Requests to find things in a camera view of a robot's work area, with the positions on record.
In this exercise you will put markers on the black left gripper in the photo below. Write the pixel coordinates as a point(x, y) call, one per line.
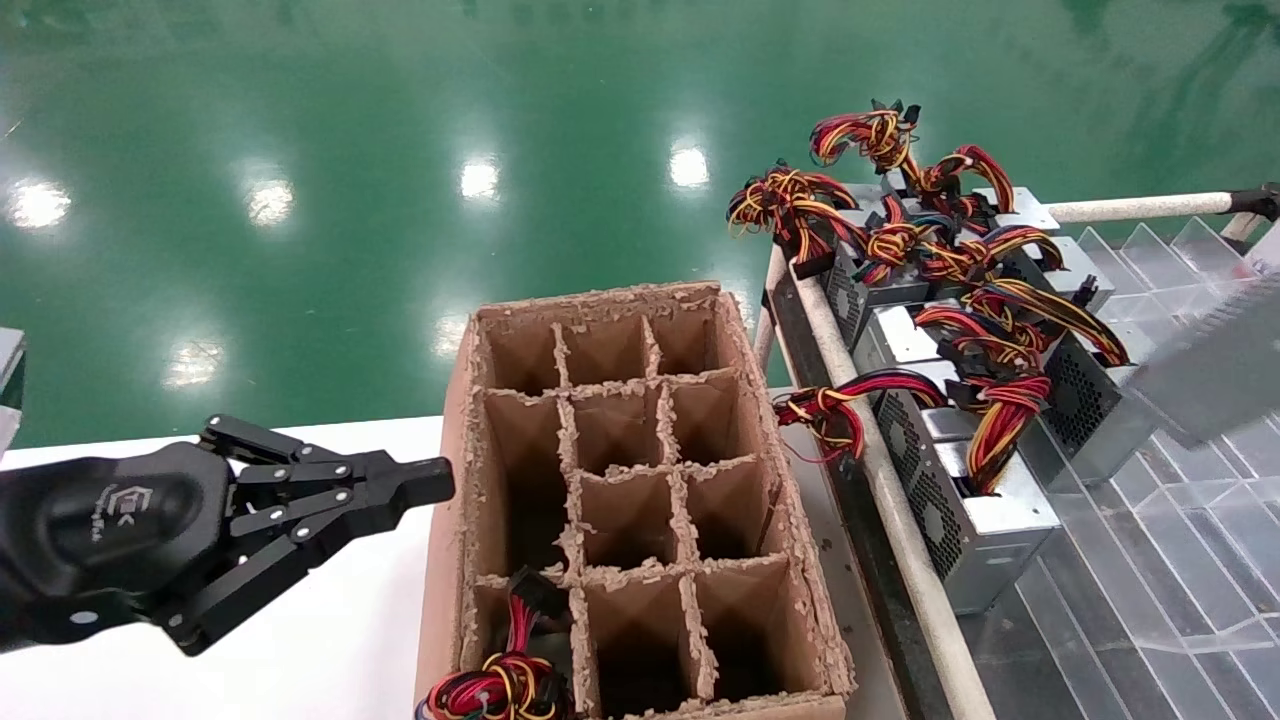
point(110, 530)

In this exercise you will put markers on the brown cardboard box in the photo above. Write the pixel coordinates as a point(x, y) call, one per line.
point(450, 560)

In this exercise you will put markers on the cardboard cell divider insert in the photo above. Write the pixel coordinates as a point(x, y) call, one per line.
point(625, 575)

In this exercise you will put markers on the white pipe leg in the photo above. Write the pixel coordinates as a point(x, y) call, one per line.
point(765, 340)

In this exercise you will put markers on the dark grey rack shelf board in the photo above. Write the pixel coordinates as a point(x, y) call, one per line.
point(803, 330)

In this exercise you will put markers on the clear acrylic divider tray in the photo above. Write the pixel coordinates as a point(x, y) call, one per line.
point(1180, 560)

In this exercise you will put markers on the black pipe joint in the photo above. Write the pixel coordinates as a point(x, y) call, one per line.
point(1258, 200)

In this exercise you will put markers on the white pipe rail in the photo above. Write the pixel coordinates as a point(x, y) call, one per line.
point(1130, 208)
point(1240, 226)
point(900, 520)

